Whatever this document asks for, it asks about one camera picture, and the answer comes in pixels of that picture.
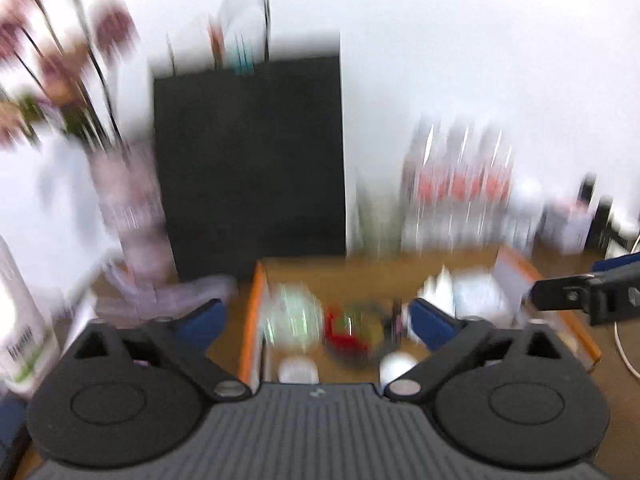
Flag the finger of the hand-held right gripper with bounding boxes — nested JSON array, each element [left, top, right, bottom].
[[529, 266, 640, 327], [591, 252, 640, 275]]

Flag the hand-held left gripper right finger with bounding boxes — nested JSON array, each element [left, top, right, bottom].
[[384, 297, 577, 402]]

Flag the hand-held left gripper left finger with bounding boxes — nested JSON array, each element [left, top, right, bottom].
[[74, 298, 252, 402]]

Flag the white round item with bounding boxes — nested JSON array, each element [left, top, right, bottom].
[[379, 352, 420, 387]]

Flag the glass bowl with red food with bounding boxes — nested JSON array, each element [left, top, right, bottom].
[[330, 300, 407, 368]]

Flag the red and green snack packet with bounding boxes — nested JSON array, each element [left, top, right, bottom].
[[322, 302, 371, 356]]

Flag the orange-rimmed wooden tray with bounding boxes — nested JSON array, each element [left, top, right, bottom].
[[238, 244, 604, 397]]

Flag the purple tissue box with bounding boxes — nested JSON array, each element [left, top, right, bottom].
[[92, 259, 240, 322]]

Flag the white rectangular case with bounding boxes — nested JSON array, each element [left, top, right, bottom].
[[419, 265, 522, 327]]

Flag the grey tin box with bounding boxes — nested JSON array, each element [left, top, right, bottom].
[[541, 199, 592, 257]]

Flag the clear glass cup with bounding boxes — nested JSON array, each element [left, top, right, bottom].
[[264, 281, 325, 347], [354, 172, 402, 257]]

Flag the white astronaut figure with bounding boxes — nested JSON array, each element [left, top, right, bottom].
[[510, 179, 547, 257]]

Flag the small white case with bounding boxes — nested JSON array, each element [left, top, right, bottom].
[[277, 355, 321, 384]]

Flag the patterned flower vase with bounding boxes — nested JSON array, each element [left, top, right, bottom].
[[91, 142, 178, 288]]

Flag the red label water bottle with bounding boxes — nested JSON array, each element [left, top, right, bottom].
[[401, 120, 442, 252], [440, 122, 479, 252], [477, 127, 517, 252]]

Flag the white detergent bottle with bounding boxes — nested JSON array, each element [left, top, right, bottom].
[[0, 234, 62, 397]]

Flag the dark blue object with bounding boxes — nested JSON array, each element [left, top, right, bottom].
[[0, 396, 29, 467]]

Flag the pink artificial flowers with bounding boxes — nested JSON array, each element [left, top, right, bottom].
[[0, 0, 142, 152]]

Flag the white cable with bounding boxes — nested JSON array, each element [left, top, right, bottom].
[[612, 319, 640, 380]]

